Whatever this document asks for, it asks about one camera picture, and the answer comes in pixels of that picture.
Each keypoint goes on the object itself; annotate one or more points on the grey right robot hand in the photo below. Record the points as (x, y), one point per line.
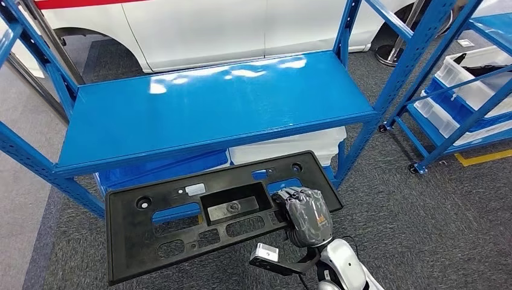
(310, 218)

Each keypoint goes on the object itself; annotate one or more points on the black plastic plate bracket part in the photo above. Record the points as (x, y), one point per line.
(128, 240)

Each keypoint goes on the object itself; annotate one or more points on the blue metal shelf rack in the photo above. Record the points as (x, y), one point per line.
(496, 28)
(200, 112)

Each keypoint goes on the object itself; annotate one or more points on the black part in crate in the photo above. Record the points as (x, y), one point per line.
(484, 70)

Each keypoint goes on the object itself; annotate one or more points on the white plastic crate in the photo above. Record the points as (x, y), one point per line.
(472, 88)
(280, 148)
(440, 120)

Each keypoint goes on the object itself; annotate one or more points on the blue plastic crate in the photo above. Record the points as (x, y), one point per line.
(452, 104)
(160, 168)

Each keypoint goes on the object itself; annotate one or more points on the yellow floor tape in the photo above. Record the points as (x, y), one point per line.
(484, 157)

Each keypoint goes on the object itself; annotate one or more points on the white car red stripe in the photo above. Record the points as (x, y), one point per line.
(200, 32)

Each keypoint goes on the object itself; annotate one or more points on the small white floor plate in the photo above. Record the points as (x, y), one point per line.
(466, 43)

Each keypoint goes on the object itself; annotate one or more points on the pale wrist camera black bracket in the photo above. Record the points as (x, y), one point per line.
(266, 254)

